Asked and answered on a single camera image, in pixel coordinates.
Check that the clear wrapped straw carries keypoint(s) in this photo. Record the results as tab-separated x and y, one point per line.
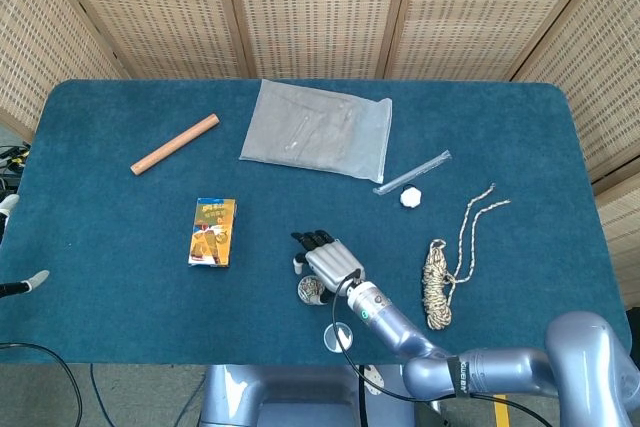
415	171

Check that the yellow blue snack box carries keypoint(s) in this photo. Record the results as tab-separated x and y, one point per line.
212	234

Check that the clear round jar lid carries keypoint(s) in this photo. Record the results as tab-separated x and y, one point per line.
348	333

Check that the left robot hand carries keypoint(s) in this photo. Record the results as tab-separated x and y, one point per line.
35	278

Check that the silver robot torso base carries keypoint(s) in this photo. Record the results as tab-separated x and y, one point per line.
280	392

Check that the teal blue tablecloth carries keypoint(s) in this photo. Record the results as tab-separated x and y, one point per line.
125	247

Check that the grey clear zip bag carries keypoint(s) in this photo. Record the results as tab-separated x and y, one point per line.
315	132

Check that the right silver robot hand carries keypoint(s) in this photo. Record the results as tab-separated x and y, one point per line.
335	264

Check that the round paper clip container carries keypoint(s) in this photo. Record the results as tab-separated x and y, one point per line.
309	290

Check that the wooden cylindrical stick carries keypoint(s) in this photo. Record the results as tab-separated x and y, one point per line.
175	144

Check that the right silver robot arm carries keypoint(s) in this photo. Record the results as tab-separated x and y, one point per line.
395	327

